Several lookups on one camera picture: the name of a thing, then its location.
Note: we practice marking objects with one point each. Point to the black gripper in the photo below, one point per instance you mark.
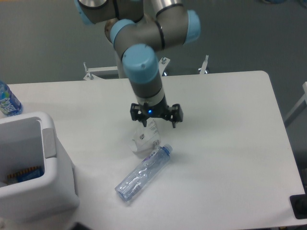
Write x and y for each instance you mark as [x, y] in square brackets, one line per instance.
[141, 113]

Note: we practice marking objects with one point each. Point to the clear plastic bottle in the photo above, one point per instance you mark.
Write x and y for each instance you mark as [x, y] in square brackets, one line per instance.
[143, 172]

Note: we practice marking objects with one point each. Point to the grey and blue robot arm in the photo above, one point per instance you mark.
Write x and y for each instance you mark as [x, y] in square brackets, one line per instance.
[136, 39]

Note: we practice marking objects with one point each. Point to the white plastic trash can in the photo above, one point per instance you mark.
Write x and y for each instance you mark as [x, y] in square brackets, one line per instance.
[31, 140]

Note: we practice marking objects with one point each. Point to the blue snack packet in bin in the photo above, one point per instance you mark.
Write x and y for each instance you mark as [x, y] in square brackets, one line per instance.
[25, 175]

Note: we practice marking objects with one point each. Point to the blue labelled water bottle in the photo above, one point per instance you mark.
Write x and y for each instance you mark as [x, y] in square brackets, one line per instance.
[9, 104]

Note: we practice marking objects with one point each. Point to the black clamp at table edge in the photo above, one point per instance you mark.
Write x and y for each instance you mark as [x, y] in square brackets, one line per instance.
[299, 206]

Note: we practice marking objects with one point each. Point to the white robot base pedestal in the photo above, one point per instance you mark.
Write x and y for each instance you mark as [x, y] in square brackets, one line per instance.
[108, 26]

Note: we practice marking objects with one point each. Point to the white base bracket right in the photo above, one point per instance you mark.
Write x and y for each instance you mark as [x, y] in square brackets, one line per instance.
[204, 69]

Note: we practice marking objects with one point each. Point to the white base bracket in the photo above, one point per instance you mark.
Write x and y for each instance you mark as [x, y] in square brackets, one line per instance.
[204, 69]
[100, 73]

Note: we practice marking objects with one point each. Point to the white base bracket left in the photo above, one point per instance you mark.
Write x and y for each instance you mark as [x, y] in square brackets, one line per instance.
[100, 73]

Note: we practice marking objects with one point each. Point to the white metal frame right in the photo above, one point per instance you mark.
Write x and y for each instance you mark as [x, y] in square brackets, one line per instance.
[298, 108]

